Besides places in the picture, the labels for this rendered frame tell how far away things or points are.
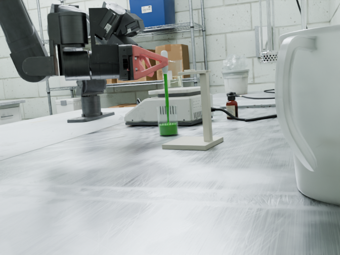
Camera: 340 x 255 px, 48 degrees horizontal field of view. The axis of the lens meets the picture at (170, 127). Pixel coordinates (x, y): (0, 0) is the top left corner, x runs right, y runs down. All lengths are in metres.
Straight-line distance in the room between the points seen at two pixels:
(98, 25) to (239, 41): 2.70
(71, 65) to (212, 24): 2.78
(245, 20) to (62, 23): 2.75
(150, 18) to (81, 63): 2.57
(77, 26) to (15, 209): 0.43
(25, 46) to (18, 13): 0.06
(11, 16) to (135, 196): 0.47
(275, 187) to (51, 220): 0.22
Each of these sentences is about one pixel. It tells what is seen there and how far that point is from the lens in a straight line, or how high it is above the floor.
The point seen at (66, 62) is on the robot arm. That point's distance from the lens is 0.75.
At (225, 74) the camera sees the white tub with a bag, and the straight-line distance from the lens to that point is 1.98.
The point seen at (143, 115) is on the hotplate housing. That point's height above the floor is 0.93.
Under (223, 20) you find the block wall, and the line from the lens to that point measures 3.44.
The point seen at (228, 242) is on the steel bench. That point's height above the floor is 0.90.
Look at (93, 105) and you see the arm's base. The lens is 1.26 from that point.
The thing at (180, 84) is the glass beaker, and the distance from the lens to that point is 0.96.
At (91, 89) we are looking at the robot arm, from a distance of 1.25.
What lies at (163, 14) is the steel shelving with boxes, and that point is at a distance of 3.24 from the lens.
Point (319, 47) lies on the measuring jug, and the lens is 0.33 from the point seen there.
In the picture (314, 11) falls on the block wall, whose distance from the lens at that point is 3.38.
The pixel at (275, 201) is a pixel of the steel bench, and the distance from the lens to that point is 0.37.
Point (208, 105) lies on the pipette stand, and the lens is 0.63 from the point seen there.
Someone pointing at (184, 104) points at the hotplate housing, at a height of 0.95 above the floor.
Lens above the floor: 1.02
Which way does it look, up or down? 8 degrees down
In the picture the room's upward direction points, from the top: 4 degrees counter-clockwise
